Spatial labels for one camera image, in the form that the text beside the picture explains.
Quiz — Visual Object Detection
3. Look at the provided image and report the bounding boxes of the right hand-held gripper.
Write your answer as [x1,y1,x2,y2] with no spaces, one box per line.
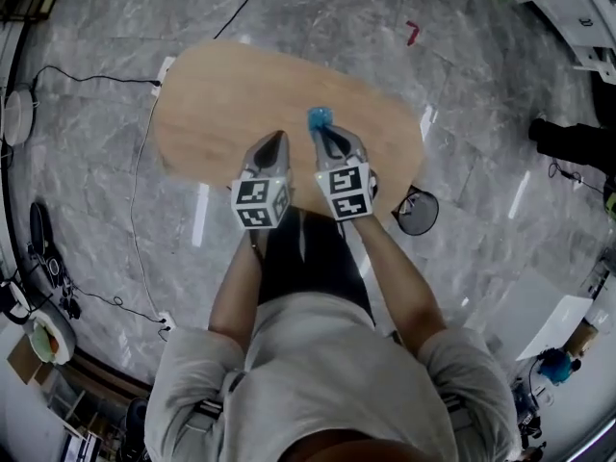
[312,122,378,222]

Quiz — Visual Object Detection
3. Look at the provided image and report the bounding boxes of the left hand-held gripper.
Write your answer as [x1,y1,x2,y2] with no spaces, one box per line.
[230,131,295,231]

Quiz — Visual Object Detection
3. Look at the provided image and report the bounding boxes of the blue wrapper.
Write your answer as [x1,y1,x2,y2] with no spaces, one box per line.
[307,106,336,137]

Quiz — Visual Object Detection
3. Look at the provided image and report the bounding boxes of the black mesh waste bin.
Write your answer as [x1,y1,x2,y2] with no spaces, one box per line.
[392,185,440,237]

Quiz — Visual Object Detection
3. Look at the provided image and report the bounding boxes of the person's right forearm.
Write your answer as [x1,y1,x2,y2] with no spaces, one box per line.
[353,217,449,358]

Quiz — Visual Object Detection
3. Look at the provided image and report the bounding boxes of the person's left forearm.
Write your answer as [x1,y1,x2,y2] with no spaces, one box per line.
[207,226,266,350]

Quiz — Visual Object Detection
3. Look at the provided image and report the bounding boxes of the oval wooden table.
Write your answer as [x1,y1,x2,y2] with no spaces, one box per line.
[152,39,427,228]

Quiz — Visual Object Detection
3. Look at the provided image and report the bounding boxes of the person's black trousers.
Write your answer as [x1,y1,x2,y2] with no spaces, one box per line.
[257,204,376,329]

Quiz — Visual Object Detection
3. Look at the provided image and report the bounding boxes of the white power strip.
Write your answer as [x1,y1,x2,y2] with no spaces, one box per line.
[152,55,177,96]

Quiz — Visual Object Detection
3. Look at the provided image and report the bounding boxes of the person's grey shirt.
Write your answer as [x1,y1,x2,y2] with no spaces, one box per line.
[143,292,521,462]

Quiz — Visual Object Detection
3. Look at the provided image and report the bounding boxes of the white round floor device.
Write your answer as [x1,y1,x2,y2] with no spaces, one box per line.
[2,83,39,146]

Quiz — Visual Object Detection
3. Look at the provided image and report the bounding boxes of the white table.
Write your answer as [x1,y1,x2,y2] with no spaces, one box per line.
[464,267,596,363]

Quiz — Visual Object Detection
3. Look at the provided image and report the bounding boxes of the white sink cabinet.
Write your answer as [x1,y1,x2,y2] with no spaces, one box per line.
[514,0,616,71]

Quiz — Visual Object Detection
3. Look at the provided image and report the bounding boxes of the thin black cable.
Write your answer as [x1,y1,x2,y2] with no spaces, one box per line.
[212,0,267,40]

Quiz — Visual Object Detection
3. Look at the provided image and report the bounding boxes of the black power cable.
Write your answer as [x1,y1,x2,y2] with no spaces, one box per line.
[32,64,163,90]

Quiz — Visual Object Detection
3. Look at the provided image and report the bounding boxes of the grey harness strap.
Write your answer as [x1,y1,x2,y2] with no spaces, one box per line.
[440,392,475,430]
[185,371,246,432]

